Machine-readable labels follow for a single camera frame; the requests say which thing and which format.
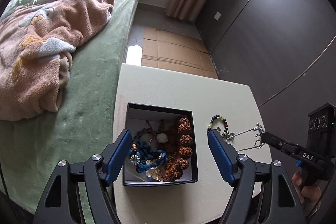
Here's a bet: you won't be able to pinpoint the brown rudraksha bead bracelet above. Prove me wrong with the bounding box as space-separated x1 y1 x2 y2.
164 117 195 182

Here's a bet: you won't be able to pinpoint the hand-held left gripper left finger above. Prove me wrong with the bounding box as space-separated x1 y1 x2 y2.
33 130 133 224

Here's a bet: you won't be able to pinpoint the blue grey bead bracelet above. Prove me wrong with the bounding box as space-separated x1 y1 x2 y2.
134 127 158 142

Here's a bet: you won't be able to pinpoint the cardboard floor sheets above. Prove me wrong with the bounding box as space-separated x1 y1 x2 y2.
140 26 219 80

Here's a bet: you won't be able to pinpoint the white low table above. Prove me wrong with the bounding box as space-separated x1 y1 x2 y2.
112 63 272 224

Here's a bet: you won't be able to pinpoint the red cord bead charm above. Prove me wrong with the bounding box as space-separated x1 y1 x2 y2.
146 119 166 135

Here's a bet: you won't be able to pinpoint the bed with green sheet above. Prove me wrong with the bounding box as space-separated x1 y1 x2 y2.
0 0 145 214

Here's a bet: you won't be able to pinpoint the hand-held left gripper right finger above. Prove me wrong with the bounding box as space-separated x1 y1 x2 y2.
207 129 307 224

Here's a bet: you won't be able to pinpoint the dark bead bracelet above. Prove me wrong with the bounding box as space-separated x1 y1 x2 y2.
207 115 229 139

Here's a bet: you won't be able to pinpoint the pink fleece blanket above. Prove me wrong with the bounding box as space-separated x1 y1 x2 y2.
0 0 116 121

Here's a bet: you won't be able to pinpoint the blue woven bracelet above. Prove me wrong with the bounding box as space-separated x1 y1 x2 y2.
129 139 168 172

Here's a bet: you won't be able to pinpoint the dark grey wardrobe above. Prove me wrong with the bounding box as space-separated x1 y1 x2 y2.
194 0 336 140

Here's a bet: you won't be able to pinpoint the black jewelry box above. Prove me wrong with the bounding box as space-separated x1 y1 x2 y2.
122 102 198 187

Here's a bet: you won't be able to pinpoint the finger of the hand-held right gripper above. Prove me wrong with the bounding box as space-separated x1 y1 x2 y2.
263 132 300 148
265 136 320 165

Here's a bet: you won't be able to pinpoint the silver chain necklace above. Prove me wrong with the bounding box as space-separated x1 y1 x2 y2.
223 123 266 153

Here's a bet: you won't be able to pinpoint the person's right hand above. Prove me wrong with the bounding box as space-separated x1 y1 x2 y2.
291 169 323 216

